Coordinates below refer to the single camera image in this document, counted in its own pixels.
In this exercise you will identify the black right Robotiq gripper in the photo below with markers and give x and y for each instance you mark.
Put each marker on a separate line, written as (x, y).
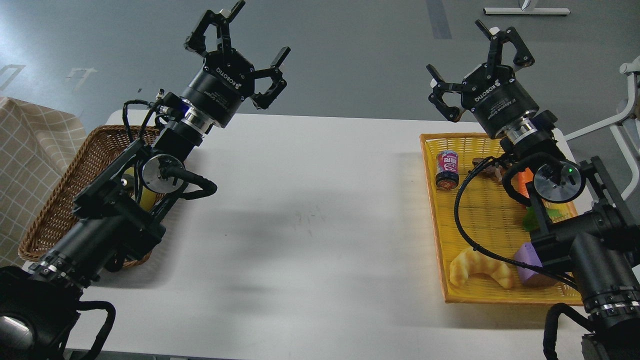
(500, 97)

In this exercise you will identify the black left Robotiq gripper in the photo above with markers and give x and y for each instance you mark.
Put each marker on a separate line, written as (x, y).
(220, 87)

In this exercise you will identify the yellow tape roll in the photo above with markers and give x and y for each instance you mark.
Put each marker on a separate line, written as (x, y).
(148, 198)

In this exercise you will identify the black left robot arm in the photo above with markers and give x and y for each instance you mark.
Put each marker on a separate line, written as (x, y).
(120, 212)

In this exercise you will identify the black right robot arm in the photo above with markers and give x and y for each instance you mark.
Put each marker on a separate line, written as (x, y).
(587, 237)

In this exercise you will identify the white stand base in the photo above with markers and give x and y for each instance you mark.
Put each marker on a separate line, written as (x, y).
(526, 8)

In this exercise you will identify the brown toy animal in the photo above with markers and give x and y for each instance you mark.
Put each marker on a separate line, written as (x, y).
(494, 171)

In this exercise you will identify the small pink drink can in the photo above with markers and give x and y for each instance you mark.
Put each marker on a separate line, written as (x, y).
(447, 176)

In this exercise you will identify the orange toy carrot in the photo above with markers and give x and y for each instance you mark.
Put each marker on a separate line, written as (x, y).
(529, 221)

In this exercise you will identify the yellow plastic basket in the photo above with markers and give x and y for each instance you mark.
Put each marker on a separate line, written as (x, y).
(489, 216)

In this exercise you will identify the brown wicker basket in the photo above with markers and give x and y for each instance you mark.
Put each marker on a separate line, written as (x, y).
(101, 147)

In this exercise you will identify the purple foam block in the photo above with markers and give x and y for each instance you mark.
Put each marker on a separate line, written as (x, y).
(526, 254)

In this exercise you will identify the toy croissant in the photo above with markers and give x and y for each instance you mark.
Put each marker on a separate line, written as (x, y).
(470, 262)

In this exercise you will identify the beige checkered cloth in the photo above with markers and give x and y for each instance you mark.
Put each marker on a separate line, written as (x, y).
(37, 144)

